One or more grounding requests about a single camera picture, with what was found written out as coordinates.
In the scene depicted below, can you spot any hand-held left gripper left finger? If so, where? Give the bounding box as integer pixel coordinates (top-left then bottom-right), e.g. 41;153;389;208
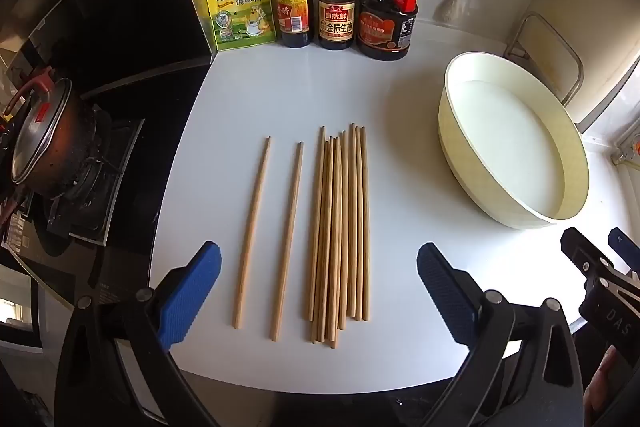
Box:
54;240;223;427

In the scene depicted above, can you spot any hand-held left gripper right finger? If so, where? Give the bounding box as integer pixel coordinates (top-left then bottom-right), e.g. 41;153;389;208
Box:
416;242;583;427

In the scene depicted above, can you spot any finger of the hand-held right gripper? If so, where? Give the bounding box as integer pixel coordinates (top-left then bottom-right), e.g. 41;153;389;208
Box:
607;227;640;275
560;227;615;288

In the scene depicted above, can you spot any slim bamboo chopstick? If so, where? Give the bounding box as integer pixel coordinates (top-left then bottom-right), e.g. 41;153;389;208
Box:
232;136;272;329
270;141;305;342

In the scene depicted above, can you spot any pile of wooden chopsticks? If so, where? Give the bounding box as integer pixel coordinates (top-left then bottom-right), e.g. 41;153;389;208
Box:
306;123;372;350

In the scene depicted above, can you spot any cream oval basin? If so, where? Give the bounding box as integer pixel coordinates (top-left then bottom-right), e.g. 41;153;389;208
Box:
437;51;590;229

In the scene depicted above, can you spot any person's right hand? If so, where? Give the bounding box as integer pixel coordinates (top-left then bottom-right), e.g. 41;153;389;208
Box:
584;347;632;427

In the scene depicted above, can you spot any gas pipe valve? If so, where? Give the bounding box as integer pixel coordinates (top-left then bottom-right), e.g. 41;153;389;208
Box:
611;134;640;168

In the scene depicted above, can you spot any black gas stove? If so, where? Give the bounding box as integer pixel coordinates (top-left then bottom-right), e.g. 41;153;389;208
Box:
0;102;146;258

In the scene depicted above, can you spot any metal tube rack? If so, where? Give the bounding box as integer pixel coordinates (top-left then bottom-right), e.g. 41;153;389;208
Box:
504;13;585;106

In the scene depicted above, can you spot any dark cooking pot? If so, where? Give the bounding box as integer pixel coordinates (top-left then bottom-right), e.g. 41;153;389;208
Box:
10;67;113;202

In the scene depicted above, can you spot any metal pot lid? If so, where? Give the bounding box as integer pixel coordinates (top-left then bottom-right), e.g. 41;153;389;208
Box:
11;77;76;185

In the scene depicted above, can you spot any yellow seasoning pouch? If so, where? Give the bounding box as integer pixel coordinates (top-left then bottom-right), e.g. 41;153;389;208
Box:
202;0;277;52

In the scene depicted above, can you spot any black range hood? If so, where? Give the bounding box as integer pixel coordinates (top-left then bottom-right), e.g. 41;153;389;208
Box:
0;0;213;108

